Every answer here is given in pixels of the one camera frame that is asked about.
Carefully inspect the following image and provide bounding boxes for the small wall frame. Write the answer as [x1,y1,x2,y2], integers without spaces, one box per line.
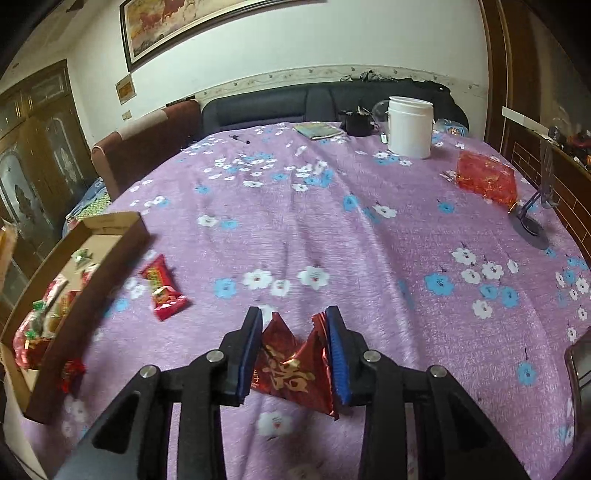
[115,74,136,105]

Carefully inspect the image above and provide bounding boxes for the brown chair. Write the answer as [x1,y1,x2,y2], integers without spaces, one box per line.
[91,99,202,202]

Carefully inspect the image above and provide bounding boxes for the wooden sideboard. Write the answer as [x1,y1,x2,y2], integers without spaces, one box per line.
[501,106,591,260]

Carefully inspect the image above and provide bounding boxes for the blue packet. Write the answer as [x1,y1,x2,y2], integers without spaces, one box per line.
[434,119,468,137]

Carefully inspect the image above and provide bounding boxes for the black smartphone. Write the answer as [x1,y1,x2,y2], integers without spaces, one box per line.
[564,339,591,462]

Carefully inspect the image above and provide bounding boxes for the small red candy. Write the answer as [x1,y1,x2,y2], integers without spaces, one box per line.
[58,360,87,394]

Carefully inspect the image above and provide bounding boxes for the brown cardboard box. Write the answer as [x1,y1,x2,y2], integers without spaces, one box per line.
[0,211,151,424]

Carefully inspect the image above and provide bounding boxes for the black sofa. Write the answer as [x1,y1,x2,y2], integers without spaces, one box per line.
[201,82,470,139]

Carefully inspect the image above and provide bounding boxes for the grey phone stand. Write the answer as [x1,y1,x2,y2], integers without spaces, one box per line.
[508,138,562,251]

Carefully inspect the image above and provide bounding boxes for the wooden door frame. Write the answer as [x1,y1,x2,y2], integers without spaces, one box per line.
[478,0,514,154]

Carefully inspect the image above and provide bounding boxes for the white plastic jar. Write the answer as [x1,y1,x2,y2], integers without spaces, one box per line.
[387,96,435,160]

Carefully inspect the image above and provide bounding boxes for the dark clothing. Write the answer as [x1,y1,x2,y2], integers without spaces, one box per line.
[342,69,463,108]

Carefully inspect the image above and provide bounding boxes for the red and gold snack packet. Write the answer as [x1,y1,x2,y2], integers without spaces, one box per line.
[13,323,52,370]

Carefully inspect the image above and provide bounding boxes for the dark red foil snack packet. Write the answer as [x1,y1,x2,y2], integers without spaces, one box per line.
[250,311,341,422]

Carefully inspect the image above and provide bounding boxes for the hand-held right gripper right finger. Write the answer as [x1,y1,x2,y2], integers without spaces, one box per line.
[325,305,532,480]

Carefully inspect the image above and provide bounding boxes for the green booklet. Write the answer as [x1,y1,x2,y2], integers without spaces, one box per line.
[293,122,345,141]

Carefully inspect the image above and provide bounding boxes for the blue patterned cloth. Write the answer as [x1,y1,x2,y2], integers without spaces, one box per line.
[65,178,112,228]

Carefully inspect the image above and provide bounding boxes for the framed wall painting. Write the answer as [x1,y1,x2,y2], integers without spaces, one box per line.
[119,0,326,73]

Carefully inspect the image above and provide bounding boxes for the wooden wardrobe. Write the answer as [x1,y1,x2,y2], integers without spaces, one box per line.
[0,60,100,324]

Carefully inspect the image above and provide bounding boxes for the red mesh bag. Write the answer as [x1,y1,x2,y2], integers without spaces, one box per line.
[456,152,519,209]

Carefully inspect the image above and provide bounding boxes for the black desk holder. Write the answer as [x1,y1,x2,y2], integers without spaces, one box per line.
[339,105,378,138]

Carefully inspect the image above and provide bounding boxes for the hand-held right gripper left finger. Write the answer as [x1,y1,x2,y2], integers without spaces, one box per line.
[53,307,264,480]

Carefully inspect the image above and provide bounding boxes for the small red snack packet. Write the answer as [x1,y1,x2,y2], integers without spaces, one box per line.
[139,254,191,322]

